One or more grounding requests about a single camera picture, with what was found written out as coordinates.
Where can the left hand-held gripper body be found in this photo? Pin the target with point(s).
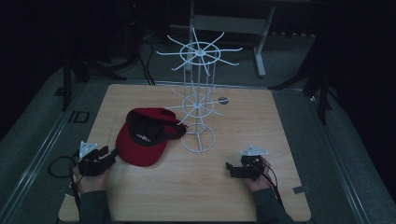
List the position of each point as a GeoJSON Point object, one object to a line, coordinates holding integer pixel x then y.
{"type": "Point", "coordinates": [92, 161]}

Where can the person's right hand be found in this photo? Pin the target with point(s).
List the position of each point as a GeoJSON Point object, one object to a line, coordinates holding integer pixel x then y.
{"type": "Point", "coordinates": [261, 180]}

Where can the grey tape strip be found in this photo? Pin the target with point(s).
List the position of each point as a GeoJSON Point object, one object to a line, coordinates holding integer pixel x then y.
{"type": "Point", "coordinates": [301, 189]}

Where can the red baseball cap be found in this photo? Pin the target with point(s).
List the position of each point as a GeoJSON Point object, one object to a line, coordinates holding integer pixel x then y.
{"type": "Point", "coordinates": [146, 137]}

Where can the grey metal desk frame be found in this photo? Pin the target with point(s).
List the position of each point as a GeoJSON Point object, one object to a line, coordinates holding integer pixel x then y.
{"type": "Point", "coordinates": [232, 31]}

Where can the black tripod stand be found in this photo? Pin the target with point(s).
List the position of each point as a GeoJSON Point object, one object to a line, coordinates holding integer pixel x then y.
{"type": "Point", "coordinates": [81, 71]}
{"type": "Point", "coordinates": [314, 84]}

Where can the person's left hand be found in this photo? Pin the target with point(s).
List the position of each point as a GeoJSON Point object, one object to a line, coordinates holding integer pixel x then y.
{"type": "Point", "coordinates": [90, 182]}

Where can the round table grommet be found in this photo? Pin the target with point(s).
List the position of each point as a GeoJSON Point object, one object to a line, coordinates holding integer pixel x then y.
{"type": "Point", "coordinates": [223, 100]}

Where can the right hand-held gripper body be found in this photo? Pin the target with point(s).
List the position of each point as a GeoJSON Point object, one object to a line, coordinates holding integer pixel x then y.
{"type": "Point", "coordinates": [250, 164]}

